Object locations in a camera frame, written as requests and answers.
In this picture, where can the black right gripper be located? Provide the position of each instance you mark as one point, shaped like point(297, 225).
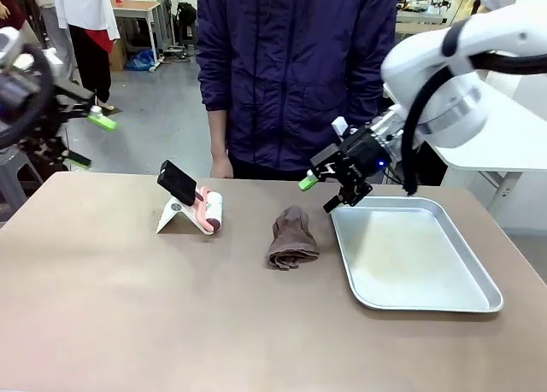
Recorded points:
point(363, 155)

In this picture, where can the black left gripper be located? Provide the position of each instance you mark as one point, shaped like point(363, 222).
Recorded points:
point(19, 97)

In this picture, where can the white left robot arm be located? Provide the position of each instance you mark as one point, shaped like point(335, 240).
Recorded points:
point(8, 44)

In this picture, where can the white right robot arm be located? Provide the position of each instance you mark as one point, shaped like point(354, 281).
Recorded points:
point(453, 59)

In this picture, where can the person's right forearm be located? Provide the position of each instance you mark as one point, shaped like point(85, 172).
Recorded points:
point(218, 131)

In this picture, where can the person's right hand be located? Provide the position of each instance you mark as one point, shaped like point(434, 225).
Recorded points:
point(221, 165)

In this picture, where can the brown folded cloth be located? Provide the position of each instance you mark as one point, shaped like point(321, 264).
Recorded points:
point(292, 238)

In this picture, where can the grey stool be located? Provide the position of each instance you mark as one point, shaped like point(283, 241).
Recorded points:
point(15, 170)

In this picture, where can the cardboard box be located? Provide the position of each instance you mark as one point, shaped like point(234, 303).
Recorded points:
point(117, 54)

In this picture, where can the blue plastic bag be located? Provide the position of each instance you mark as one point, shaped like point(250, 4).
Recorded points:
point(141, 61)

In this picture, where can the silver metal tray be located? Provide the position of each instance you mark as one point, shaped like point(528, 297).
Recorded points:
point(410, 255)

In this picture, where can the white lint roller stand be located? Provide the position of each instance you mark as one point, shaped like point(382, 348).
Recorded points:
point(171, 216)

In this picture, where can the person in purple jacket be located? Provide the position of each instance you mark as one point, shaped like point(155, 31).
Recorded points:
point(295, 67)

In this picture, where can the bystander in white coat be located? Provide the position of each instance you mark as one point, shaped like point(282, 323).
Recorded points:
point(85, 20)

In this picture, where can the wooden background table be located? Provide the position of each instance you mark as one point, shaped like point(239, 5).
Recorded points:
point(137, 9)

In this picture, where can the black chair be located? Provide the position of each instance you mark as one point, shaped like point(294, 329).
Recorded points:
point(187, 22)

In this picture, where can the bystander in red clothes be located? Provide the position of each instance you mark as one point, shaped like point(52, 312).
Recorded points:
point(10, 3)

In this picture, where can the white side table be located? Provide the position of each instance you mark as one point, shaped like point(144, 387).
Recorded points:
point(504, 140)

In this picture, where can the background workbench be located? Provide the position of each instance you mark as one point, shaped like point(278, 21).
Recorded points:
point(421, 18)

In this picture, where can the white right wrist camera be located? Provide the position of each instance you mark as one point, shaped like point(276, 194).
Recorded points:
point(340, 126)

